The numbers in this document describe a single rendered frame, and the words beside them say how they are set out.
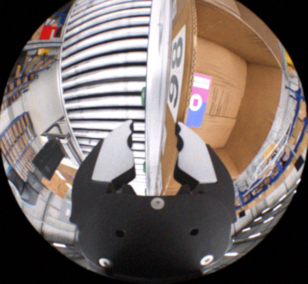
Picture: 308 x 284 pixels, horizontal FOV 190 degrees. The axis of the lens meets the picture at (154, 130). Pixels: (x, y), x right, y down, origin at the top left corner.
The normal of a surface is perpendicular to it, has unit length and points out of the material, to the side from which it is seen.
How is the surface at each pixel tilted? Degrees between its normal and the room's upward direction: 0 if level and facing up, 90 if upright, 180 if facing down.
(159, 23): 0
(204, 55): 2
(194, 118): 0
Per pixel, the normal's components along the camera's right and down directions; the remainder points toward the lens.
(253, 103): -1.00, -0.04
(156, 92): 0.00, 0.54
